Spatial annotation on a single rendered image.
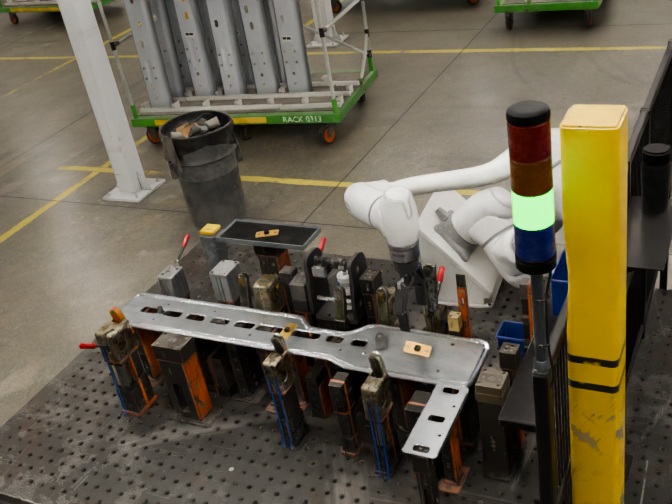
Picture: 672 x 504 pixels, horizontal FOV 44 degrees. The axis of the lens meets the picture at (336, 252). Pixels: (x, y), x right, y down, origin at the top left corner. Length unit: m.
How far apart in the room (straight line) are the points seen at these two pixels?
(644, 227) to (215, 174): 3.67
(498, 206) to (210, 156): 2.73
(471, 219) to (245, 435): 1.13
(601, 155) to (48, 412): 2.42
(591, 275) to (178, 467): 1.69
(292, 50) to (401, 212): 4.72
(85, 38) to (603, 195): 5.06
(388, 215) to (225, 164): 3.32
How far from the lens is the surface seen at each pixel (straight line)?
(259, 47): 7.03
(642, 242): 2.24
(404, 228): 2.30
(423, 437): 2.32
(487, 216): 3.12
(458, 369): 2.52
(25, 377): 4.92
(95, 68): 6.27
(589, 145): 1.49
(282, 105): 6.78
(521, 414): 2.32
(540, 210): 1.41
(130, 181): 6.56
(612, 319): 1.66
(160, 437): 3.02
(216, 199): 5.60
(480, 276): 3.24
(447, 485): 2.60
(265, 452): 2.83
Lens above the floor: 2.59
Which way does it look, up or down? 30 degrees down
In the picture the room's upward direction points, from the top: 11 degrees counter-clockwise
